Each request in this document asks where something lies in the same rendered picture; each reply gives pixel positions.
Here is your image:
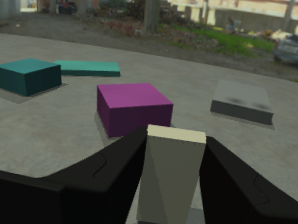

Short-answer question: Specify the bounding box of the teal flat rectangular slab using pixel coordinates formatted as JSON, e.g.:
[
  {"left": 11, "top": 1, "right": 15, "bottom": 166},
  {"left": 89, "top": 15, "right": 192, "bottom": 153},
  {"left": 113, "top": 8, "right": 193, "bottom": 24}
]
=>
[{"left": 53, "top": 60, "right": 121, "bottom": 77}]

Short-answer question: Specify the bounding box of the purple block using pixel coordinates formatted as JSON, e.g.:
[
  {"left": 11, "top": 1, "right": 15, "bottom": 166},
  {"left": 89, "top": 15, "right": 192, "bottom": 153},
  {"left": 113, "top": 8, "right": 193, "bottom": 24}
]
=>
[{"left": 97, "top": 83, "right": 173, "bottom": 137}]

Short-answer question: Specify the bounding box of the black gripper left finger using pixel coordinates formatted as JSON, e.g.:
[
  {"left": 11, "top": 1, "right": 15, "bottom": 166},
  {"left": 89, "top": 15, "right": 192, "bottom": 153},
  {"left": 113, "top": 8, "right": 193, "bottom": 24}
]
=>
[{"left": 0, "top": 127, "right": 148, "bottom": 224}]

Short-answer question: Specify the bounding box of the teal square block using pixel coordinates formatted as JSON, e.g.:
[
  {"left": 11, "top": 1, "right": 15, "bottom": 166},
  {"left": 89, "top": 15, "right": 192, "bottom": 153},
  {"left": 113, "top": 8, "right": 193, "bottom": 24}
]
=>
[{"left": 0, "top": 57, "right": 61, "bottom": 97}]

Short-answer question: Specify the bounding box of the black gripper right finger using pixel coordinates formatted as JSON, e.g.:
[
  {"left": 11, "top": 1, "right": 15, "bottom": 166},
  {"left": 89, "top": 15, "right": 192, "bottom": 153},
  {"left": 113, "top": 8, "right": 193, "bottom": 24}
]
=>
[{"left": 200, "top": 136, "right": 298, "bottom": 224}]

